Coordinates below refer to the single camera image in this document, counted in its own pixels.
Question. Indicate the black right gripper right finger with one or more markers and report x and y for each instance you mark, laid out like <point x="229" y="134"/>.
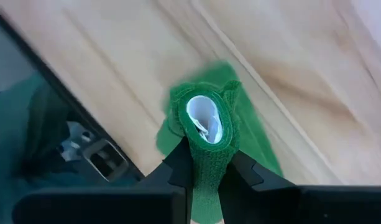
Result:
<point x="302" y="205"/>

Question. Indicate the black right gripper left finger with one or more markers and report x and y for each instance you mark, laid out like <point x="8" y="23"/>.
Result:
<point x="115" y="205"/>

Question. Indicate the green knit bandage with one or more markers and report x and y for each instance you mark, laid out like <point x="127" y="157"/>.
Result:
<point x="209" y="155"/>

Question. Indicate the grey metal bracket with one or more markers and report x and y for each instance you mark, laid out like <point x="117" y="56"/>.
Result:
<point x="106" y="160"/>

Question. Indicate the black table edge rail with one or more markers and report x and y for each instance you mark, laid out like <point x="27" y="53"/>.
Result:
<point x="38" y="63"/>

